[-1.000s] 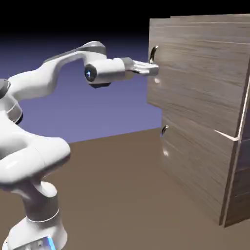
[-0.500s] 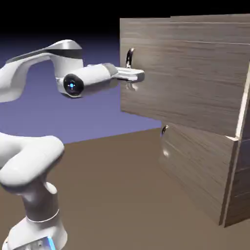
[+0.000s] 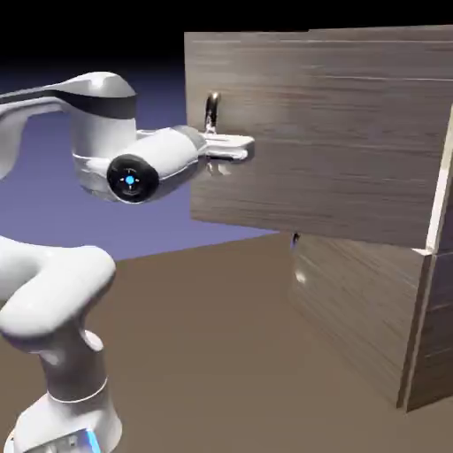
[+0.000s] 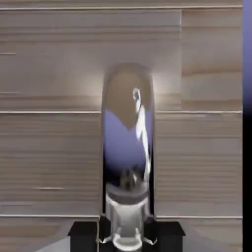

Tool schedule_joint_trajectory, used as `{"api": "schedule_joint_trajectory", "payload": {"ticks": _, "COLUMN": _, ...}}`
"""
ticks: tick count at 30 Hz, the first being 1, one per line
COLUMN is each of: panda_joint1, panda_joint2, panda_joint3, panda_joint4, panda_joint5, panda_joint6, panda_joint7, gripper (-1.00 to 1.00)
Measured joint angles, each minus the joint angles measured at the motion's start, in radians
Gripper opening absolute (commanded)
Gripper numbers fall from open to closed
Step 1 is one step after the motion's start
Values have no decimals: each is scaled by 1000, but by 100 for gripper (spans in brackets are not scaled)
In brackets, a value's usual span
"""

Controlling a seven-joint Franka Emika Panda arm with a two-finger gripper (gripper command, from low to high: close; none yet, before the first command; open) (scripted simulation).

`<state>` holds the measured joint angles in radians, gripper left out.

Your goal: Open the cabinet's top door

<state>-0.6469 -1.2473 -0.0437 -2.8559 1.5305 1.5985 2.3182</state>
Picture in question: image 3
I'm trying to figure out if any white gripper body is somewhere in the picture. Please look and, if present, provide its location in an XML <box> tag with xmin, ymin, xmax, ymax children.
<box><xmin>200</xmin><ymin>131</ymin><xmax>256</xmax><ymax>162</ymax></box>

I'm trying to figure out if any curved metal door handle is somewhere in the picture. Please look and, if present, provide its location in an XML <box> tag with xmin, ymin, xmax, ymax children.
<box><xmin>203</xmin><ymin>91</ymin><xmax>232</xmax><ymax>177</ymax></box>

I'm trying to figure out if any large dark wood cabinet door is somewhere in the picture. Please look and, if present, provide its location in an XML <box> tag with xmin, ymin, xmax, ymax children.
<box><xmin>183</xmin><ymin>24</ymin><xmax>453</xmax><ymax>251</ymax></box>

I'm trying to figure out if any small dark wood cabinet door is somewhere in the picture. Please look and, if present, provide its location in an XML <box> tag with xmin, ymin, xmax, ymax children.
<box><xmin>290</xmin><ymin>233</ymin><xmax>434</xmax><ymax>408</ymax></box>

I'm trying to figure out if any dark wood cabinet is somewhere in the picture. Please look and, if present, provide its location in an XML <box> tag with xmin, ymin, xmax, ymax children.
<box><xmin>291</xmin><ymin>105</ymin><xmax>453</xmax><ymax>414</ymax></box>

